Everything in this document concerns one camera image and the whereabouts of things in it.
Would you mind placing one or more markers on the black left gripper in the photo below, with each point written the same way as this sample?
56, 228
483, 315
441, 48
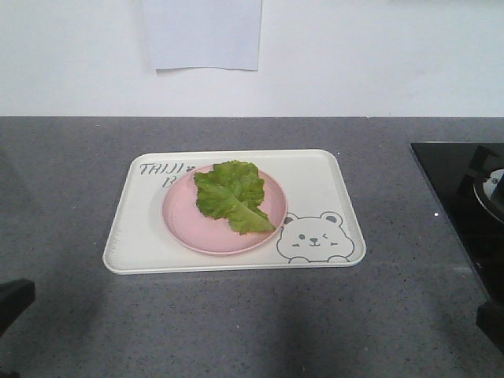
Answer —
16, 297

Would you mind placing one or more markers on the cream bear serving tray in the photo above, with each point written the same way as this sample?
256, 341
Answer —
158, 228

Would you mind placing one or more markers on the pink round plate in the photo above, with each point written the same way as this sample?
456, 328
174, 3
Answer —
204, 234

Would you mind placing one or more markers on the white paper sheet on wall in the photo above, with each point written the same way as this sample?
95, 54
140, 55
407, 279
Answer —
203, 34

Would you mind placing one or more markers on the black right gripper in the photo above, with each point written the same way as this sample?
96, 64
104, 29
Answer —
490, 320

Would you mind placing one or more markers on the black glass gas stove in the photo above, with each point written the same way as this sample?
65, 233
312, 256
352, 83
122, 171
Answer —
468, 181

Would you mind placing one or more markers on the green lettuce leaf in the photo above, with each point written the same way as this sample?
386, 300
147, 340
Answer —
233, 191

